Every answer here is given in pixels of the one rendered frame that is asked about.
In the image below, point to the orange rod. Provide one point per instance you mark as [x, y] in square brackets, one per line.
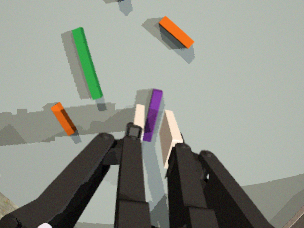
[63, 118]
[176, 32]

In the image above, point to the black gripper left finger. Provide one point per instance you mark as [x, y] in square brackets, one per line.
[61, 204]

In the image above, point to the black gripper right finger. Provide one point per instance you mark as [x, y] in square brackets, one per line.
[187, 204]

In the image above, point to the purple rod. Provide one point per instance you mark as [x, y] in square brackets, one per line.
[152, 114]

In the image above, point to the green rod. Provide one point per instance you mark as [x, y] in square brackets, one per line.
[87, 63]

